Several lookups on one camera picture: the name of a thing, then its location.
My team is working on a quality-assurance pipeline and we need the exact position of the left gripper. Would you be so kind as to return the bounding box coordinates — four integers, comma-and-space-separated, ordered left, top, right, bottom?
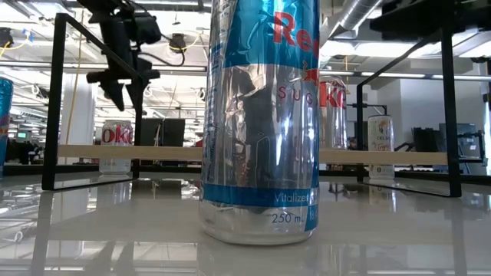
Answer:
85, 18, 162, 113

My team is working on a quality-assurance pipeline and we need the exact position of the yellow cable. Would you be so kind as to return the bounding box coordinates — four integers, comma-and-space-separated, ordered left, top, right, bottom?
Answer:
64, 0, 86, 146

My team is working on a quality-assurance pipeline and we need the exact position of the black ceiling camera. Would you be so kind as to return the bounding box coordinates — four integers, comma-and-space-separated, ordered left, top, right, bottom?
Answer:
167, 32, 189, 54

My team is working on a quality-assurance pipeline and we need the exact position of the black metal stand frame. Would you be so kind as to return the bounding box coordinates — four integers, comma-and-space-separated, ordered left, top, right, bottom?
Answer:
347, 102, 388, 151

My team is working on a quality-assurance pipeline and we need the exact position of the white Celsius can orange print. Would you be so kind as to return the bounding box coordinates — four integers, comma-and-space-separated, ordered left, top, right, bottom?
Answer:
367, 114, 395, 180

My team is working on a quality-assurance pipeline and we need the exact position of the wooden shelf black metal frame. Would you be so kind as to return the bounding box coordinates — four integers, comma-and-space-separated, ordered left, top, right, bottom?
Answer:
41, 11, 463, 199

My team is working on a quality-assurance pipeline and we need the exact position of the black computer monitor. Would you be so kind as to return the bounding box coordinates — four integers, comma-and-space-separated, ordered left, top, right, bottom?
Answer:
136, 117, 186, 148

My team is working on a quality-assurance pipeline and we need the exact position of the blue silver Red Bull can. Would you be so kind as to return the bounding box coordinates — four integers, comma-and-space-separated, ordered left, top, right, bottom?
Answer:
198, 0, 321, 246
0, 76, 15, 179

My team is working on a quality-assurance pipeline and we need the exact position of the silver ventilation duct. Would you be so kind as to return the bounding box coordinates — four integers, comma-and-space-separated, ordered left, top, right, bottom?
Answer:
320, 0, 384, 42

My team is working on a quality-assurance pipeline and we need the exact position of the black table frame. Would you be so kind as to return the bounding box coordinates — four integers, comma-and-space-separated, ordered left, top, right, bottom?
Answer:
0, 163, 491, 184

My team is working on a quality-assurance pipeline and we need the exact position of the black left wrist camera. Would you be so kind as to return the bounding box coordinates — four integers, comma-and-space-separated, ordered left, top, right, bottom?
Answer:
133, 11, 163, 46

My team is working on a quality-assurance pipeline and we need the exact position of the silver Diet Coke can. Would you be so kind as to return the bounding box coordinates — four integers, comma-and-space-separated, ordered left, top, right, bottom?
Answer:
319, 74, 348, 150
98, 119, 134, 176

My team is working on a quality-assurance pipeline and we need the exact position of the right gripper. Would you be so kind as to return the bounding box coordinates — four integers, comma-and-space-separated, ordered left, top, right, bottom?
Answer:
369, 0, 491, 40

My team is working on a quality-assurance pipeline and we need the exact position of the dark computer monitor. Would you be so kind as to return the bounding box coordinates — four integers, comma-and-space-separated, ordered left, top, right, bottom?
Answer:
439, 122, 479, 159

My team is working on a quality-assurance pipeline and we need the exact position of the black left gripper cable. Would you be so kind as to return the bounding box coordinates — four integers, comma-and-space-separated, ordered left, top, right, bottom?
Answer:
137, 33, 186, 68

